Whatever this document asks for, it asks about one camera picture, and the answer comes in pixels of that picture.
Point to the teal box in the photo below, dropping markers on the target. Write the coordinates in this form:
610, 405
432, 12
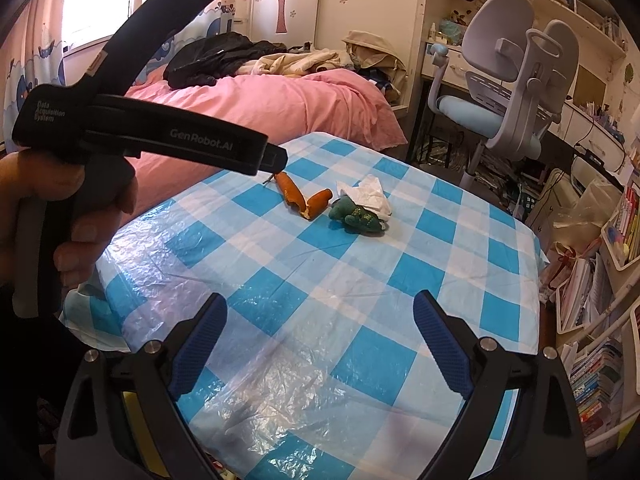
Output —
452, 31

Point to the pink blanket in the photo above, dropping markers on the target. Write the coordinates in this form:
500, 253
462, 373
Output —
300, 100

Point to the stack of books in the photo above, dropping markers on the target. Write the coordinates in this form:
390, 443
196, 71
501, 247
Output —
595, 385

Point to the cork board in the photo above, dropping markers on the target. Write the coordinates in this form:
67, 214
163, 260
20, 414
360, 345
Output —
590, 87

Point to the clear plastic bag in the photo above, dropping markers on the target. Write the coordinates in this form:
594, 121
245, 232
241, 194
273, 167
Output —
590, 210

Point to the khaki cloth bag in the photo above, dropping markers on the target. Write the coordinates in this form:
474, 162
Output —
372, 42

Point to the white crumpled tissue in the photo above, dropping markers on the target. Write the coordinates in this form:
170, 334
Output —
370, 192

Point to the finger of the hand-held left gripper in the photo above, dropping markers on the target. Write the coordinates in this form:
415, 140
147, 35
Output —
150, 20
275, 159

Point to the white printer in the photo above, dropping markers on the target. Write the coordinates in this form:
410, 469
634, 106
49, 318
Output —
595, 170

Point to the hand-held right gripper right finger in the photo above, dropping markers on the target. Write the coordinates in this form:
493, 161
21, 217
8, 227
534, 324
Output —
442, 347

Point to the blue checkered plastic tablecloth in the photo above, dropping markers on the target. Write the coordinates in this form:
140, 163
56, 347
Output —
325, 285

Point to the beige crumpled clothes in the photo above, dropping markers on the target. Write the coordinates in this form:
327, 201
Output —
290, 62

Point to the person's left hand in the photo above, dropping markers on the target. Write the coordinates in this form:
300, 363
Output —
85, 240

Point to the black jacket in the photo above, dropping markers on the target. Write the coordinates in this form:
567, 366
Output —
215, 57

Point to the grey chair with blue seat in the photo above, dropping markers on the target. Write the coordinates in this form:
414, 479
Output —
480, 115

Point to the white desk with shelves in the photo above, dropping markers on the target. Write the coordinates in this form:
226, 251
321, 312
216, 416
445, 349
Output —
452, 72

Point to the green turtle plush toy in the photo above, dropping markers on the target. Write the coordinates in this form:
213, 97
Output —
355, 215

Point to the yellow plastic bin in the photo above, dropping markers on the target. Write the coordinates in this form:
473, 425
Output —
132, 417

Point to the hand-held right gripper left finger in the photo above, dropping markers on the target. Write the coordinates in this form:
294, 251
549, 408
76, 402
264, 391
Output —
197, 355

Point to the white storage rack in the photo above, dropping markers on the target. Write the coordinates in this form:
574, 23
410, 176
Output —
612, 255

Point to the pile of papers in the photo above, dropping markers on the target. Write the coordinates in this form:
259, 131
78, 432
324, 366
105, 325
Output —
580, 290

